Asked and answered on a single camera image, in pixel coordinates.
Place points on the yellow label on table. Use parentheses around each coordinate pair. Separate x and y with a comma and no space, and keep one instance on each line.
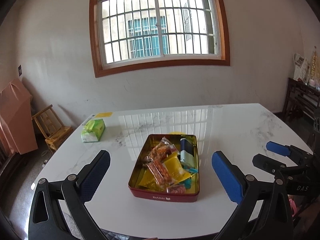
(103,115)

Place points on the red clear snack packet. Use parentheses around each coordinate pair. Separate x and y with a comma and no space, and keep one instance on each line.
(163,149)

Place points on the small pink candy packet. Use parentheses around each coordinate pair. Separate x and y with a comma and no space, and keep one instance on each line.
(176,189)

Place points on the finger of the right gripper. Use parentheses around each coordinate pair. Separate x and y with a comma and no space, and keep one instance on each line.
(287,151)
(267,164)

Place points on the red and gold tin box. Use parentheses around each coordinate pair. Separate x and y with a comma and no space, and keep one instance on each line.
(142,183)

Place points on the orange fried twist packet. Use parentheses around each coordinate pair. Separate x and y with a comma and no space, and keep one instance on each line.
(160,173)

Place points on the yellow foil snack bag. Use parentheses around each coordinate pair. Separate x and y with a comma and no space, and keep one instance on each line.
(174,166)

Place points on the small wooden chair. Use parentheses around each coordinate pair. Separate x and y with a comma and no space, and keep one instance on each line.
(52,128)

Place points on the dark wooden side table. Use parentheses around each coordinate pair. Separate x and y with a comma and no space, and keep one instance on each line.
(300,100)

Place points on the wood framed window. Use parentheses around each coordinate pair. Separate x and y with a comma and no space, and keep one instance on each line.
(128,35)

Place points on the green tissue pack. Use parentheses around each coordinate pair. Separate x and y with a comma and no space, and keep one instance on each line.
(93,130)

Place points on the dark blue snack packet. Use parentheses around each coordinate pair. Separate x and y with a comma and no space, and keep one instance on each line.
(187,146)

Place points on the pink covered cabinet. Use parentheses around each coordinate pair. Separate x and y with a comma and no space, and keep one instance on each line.
(17,132)

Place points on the newspaper stack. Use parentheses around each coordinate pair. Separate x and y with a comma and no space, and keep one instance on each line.
(300,67)

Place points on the teal snack packet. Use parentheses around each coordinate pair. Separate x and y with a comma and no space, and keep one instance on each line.
(193,171)

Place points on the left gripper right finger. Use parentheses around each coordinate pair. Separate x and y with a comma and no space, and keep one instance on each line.
(263,210)

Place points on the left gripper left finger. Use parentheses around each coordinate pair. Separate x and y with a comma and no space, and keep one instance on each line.
(46,219)

